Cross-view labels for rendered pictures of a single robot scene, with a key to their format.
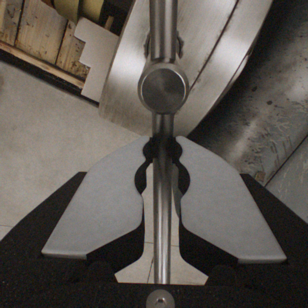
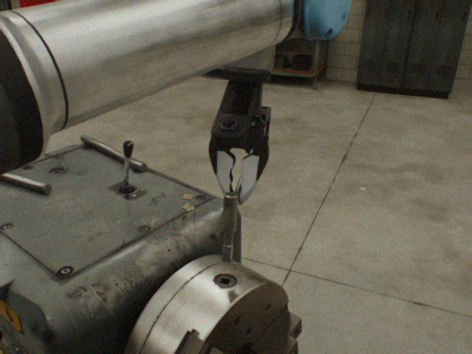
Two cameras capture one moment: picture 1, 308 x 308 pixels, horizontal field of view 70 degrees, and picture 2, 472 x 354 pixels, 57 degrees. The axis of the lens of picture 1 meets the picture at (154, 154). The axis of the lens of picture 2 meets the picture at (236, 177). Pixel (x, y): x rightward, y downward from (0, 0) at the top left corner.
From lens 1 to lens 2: 0.60 m
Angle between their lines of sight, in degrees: 39
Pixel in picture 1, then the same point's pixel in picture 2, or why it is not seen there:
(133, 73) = (247, 277)
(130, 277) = (334, 234)
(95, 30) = not seen: outside the picture
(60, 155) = not seen: outside the picture
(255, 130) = (180, 239)
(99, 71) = (282, 331)
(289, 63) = (152, 265)
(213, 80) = (199, 264)
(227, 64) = (189, 268)
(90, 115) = not seen: outside the picture
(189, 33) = (208, 283)
